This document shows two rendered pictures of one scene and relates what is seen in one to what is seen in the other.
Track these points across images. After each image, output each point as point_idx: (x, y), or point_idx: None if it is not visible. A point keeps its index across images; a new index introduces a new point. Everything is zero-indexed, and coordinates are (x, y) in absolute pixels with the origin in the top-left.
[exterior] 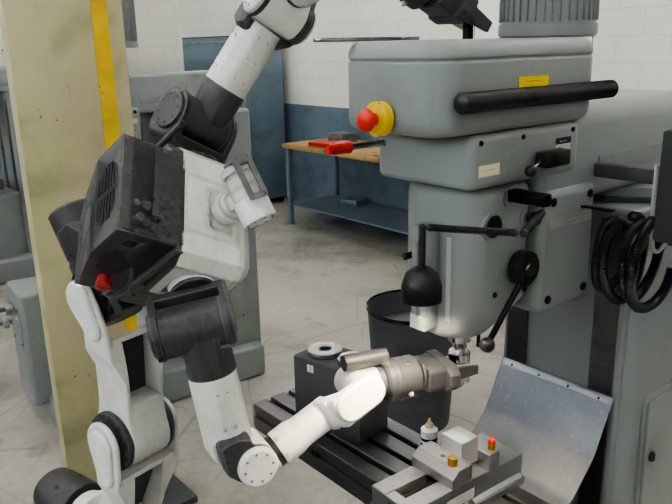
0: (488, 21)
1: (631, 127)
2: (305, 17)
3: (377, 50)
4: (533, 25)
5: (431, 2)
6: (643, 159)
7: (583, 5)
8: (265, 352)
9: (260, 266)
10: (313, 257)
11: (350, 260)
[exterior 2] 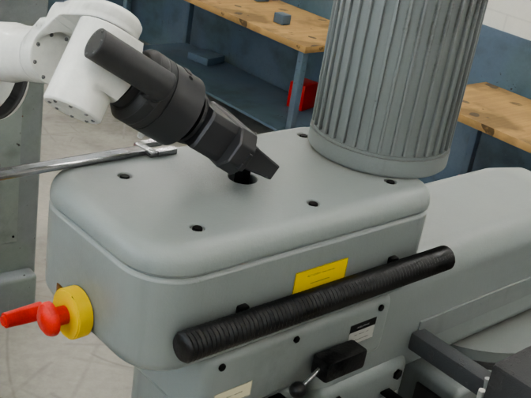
0: (273, 166)
1: (477, 275)
2: (7, 90)
3: (81, 215)
4: (351, 153)
5: (183, 140)
6: (489, 308)
7: (427, 137)
8: (42, 275)
9: (65, 136)
10: (137, 132)
11: (183, 144)
